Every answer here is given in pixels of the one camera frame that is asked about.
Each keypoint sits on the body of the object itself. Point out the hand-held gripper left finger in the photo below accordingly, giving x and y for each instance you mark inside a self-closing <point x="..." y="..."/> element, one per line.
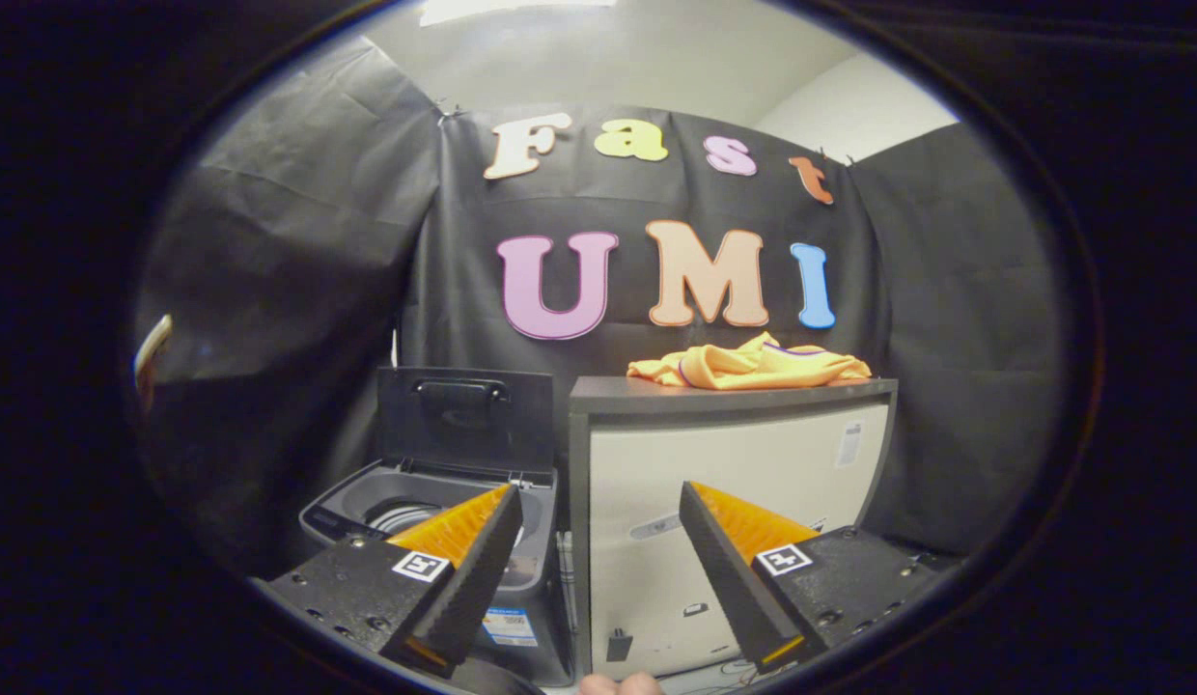
<point x="478" y="569"/>

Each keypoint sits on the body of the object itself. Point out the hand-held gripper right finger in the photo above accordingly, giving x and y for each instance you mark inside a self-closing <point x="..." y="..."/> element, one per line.
<point x="729" y="569"/>

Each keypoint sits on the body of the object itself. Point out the grey washing machine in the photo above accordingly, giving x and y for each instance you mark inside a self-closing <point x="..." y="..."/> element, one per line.
<point x="347" y="502"/>

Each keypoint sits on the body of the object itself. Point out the orange shirt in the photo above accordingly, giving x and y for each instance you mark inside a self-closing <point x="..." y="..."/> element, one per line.
<point x="743" y="367"/>

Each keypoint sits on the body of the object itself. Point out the person's grey trouser leg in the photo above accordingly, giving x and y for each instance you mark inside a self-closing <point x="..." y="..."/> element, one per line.
<point x="492" y="681"/>

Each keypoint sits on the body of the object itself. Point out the pale smartphone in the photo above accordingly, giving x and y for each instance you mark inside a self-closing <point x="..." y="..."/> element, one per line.
<point x="153" y="352"/>

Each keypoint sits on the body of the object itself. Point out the cream cabinet with dark frame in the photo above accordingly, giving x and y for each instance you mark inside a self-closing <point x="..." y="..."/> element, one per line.
<point x="656" y="463"/>

